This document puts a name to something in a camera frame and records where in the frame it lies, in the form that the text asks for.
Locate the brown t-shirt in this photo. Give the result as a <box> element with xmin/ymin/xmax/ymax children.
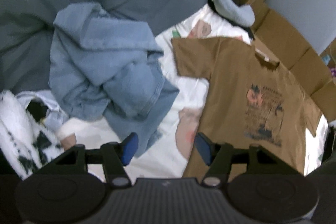
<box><xmin>172</xmin><ymin>37</ymin><xmax>322</xmax><ymax>173</ymax></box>

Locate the cream bear print blanket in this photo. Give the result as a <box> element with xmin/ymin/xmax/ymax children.
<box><xmin>56</xmin><ymin>5</ymin><xmax>327</xmax><ymax>182</ymax></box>

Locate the light blue garment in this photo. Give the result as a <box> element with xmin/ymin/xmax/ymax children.
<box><xmin>49</xmin><ymin>2</ymin><xmax>179</xmax><ymax>156</ymax></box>

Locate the black white fuzzy blanket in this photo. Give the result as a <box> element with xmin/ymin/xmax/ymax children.
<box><xmin>1</xmin><ymin>90</ymin><xmax>64</xmax><ymax>180</ymax></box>

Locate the large cardboard box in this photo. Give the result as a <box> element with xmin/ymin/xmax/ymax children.
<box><xmin>239</xmin><ymin>0</ymin><xmax>335</xmax><ymax>122</ymax></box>

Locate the blue-grey neck pillow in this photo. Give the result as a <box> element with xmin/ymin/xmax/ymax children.
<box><xmin>211</xmin><ymin>0</ymin><xmax>255</xmax><ymax>27</ymax></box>

